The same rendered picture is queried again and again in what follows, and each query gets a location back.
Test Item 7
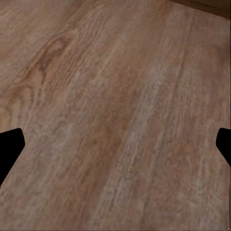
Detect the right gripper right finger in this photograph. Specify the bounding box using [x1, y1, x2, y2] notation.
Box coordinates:
[216, 128, 231, 167]

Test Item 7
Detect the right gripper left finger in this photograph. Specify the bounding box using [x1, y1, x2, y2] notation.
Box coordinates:
[0, 128, 25, 186]

